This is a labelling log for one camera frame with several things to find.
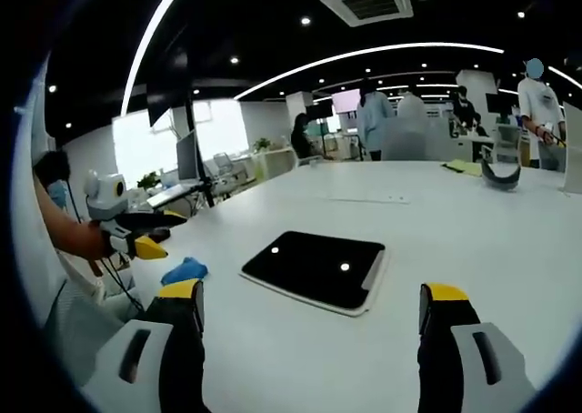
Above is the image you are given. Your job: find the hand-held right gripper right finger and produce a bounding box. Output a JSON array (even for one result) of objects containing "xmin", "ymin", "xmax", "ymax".
[{"xmin": 416, "ymin": 282, "xmax": 547, "ymax": 413}]

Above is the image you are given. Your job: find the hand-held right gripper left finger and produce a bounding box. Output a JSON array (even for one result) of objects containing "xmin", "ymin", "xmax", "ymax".
[{"xmin": 83, "ymin": 279, "xmax": 211, "ymax": 413}]

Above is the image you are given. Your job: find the blue cleaning cloth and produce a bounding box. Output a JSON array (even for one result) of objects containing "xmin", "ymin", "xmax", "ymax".
[{"xmin": 159, "ymin": 257, "xmax": 210, "ymax": 287}]

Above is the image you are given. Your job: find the yellow cloth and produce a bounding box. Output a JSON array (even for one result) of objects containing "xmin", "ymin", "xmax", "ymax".
[{"xmin": 439, "ymin": 159, "xmax": 483, "ymax": 177}]

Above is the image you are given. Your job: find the computer monitor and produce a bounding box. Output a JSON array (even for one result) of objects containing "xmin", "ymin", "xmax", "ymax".
[{"xmin": 175, "ymin": 130, "xmax": 201, "ymax": 182}]

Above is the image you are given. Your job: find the black curved headset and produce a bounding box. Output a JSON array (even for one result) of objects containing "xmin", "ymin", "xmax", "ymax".
[{"xmin": 479, "ymin": 156, "xmax": 522, "ymax": 192}]

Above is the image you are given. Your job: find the white board panel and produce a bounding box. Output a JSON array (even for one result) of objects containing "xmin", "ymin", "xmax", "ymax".
[{"xmin": 557, "ymin": 101, "xmax": 582, "ymax": 196}]

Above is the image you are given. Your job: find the ceiling air conditioner vent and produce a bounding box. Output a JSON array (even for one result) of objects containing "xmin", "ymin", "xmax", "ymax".
[{"xmin": 318, "ymin": 0, "xmax": 415, "ymax": 27}]

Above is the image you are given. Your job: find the black cable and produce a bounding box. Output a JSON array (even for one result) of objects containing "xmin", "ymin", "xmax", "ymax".
[{"xmin": 100, "ymin": 253, "xmax": 147, "ymax": 314}]

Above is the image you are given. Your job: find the pink wall screen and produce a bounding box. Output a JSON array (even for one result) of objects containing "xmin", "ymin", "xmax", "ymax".
[{"xmin": 331, "ymin": 89, "xmax": 361, "ymax": 113}]

